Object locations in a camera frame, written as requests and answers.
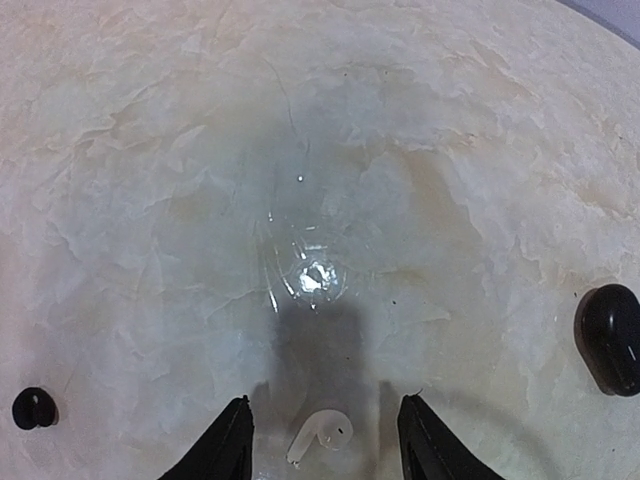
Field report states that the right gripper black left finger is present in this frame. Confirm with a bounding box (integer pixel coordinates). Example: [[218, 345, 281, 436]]
[[160, 396, 255, 480]]

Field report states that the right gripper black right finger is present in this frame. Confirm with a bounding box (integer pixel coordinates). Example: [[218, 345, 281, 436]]
[[397, 394, 498, 480]]

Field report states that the white stem earbud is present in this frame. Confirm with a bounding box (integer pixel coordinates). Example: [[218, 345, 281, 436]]
[[286, 409, 354, 465]]

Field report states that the black charging case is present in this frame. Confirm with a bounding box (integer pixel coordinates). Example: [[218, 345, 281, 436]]
[[574, 284, 639, 397]]

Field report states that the black earbud upper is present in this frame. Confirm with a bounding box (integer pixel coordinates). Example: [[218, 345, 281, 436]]
[[12, 387, 58, 431]]

